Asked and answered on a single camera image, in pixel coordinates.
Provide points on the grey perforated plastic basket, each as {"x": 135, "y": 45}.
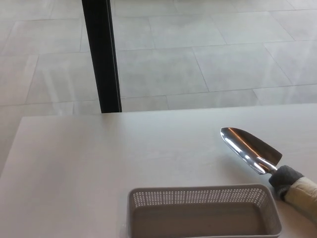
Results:
{"x": 198, "y": 196}

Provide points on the black vertical post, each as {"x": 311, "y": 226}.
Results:
{"x": 102, "y": 62}

